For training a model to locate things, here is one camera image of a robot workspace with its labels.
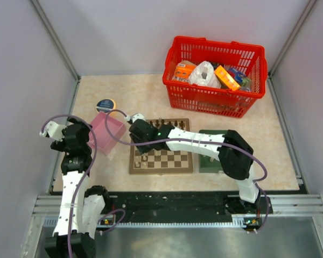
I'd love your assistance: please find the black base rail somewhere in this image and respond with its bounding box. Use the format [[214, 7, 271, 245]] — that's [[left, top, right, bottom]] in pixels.
[[100, 191, 270, 223]]

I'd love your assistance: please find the red plastic basket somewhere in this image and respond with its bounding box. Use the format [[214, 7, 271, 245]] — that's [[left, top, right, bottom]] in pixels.
[[163, 36, 267, 118]]

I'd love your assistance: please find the dark chess pieces group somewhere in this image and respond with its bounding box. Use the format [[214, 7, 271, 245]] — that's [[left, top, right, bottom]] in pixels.
[[147, 118, 189, 130]]

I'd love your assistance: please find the orange printed carton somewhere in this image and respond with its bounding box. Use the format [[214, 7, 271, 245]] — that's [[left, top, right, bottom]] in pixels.
[[172, 60, 196, 83]]

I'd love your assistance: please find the yellow tape roll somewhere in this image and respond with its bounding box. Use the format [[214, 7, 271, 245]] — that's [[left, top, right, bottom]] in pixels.
[[95, 98, 116, 114]]

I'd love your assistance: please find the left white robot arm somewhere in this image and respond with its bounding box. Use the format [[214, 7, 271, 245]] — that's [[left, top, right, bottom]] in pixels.
[[40, 116, 111, 257]]

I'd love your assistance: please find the white plastic bag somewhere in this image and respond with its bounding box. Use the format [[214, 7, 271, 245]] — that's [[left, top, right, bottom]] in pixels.
[[188, 61, 221, 89]]

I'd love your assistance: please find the blue packaged item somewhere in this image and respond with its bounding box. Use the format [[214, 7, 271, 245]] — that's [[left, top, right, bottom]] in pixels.
[[228, 68, 251, 87]]

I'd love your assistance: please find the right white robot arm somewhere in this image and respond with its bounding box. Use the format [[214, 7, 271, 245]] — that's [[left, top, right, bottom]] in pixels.
[[129, 118, 261, 213]]

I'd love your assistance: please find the pink open box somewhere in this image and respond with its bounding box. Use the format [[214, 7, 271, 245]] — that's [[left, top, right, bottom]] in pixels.
[[90, 111, 126, 155]]

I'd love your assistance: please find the wooden chess board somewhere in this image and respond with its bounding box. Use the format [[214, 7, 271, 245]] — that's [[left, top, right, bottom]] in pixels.
[[128, 118, 194, 176]]

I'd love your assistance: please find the orange box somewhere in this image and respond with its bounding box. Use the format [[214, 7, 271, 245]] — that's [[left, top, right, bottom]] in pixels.
[[214, 66, 241, 91]]

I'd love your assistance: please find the green wooden tray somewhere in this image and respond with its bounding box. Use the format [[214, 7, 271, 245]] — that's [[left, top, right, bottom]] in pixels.
[[199, 130, 227, 174]]

